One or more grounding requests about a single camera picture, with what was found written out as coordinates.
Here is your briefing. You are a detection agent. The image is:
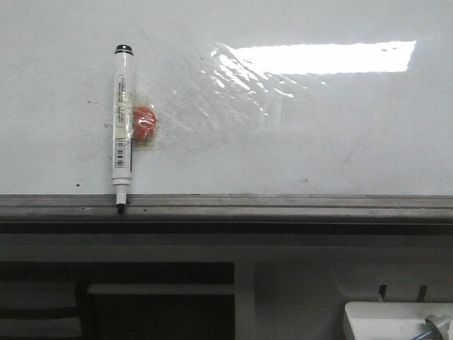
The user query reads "red round magnet taped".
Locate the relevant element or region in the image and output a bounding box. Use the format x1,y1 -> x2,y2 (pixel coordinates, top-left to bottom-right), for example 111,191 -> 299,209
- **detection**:
133,106 -> 158,144

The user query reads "white whiteboard marker pen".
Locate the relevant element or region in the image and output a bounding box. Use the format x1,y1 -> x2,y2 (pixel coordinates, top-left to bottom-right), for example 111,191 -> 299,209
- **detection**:
112,44 -> 134,215

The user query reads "white whiteboard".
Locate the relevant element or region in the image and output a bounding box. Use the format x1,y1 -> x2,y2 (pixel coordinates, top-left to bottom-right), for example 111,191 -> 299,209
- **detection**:
1,1 -> 452,196

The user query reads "white clamp block with screw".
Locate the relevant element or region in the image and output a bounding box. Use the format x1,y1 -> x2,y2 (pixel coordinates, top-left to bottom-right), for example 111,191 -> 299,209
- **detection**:
343,302 -> 452,339

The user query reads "grey aluminium marker tray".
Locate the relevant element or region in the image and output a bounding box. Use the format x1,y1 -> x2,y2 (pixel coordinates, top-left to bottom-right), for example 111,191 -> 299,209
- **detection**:
1,194 -> 452,224

